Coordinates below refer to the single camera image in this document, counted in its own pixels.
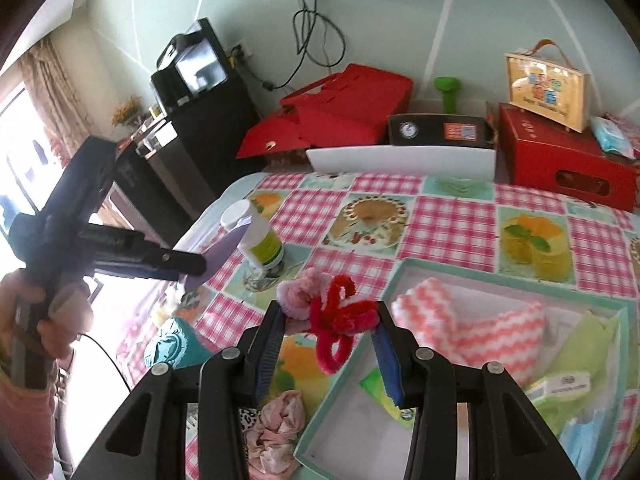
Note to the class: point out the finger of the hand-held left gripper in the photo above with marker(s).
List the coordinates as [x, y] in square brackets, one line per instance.
[150, 262]

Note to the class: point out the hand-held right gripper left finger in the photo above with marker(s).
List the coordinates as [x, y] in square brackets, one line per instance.
[270, 350]

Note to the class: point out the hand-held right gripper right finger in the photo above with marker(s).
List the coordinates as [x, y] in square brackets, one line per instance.
[386, 365]

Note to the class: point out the red pipe cleaner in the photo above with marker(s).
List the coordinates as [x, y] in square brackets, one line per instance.
[345, 322]

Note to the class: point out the pink pipe cleaner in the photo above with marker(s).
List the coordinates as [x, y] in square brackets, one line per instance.
[300, 295]

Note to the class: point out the pink white striped fuzzy cloth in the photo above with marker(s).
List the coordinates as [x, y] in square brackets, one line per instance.
[500, 330]

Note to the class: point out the person's left forearm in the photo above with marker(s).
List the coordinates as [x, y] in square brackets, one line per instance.
[25, 420]

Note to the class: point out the teal soft item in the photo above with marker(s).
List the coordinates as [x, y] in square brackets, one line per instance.
[167, 345]

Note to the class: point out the person's left hand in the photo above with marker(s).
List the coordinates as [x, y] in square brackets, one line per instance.
[70, 310]

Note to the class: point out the green packet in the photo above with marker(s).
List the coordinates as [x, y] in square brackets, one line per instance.
[375, 385]

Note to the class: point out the pink scrunchie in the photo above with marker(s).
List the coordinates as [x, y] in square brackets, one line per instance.
[280, 420]

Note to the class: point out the glass jar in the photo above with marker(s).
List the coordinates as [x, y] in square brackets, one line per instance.
[260, 280]

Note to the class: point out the white bottle green label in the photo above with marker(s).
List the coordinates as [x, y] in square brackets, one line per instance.
[262, 245]

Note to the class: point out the patterned curtain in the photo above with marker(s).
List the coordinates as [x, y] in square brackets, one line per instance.
[55, 90]

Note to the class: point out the yellow flowers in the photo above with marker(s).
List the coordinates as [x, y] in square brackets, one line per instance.
[127, 110]

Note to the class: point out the black cabinet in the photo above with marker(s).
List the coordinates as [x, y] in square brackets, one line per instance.
[215, 125]

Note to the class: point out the pink checkered printed tablecloth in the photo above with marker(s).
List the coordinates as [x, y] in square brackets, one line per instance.
[440, 220]

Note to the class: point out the red gift box gold clasp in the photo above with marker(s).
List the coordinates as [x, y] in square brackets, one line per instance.
[270, 135]

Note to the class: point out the white green tissue pack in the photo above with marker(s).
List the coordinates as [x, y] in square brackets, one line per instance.
[560, 385]

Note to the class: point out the black countertop appliance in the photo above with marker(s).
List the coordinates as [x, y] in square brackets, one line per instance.
[170, 80]

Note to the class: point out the light green cloth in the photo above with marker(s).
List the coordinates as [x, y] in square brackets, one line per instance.
[590, 345]

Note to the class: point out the blue face mask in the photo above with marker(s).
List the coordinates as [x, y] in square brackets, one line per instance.
[590, 435]

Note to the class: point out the black box orange label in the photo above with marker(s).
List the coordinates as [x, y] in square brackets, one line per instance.
[425, 130]

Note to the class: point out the large red gift box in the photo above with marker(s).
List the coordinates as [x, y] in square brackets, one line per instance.
[360, 105]

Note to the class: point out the green dumbbell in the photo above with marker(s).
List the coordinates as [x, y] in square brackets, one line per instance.
[448, 92]

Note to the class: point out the yellow wooden carry case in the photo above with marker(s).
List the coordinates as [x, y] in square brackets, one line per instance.
[545, 90]

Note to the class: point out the blue tissue pack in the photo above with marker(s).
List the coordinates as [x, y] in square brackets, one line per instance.
[615, 137]

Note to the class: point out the wall power outlet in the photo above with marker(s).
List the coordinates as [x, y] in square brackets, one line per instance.
[242, 50]

